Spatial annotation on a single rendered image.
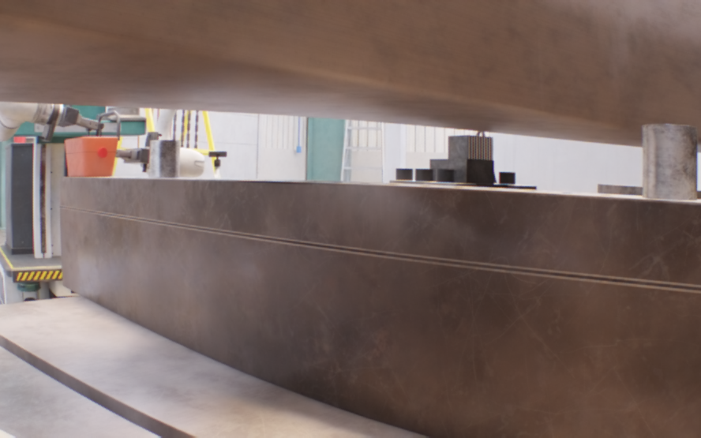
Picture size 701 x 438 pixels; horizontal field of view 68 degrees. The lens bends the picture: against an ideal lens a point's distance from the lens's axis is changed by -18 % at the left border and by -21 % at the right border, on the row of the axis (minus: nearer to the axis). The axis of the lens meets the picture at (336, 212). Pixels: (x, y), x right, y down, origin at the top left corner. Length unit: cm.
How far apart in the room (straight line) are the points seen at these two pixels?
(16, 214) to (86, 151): 105
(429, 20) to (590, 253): 60
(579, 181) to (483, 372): 348
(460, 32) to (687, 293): 75
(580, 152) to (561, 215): 352
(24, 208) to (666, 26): 270
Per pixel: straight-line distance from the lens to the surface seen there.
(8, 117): 194
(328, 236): 101
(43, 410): 105
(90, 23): 67
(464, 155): 211
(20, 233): 292
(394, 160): 463
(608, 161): 428
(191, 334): 138
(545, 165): 431
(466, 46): 126
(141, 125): 269
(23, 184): 291
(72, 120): 195
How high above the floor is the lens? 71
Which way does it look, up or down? 4 degrees down
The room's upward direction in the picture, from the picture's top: 1 degrees clockwise
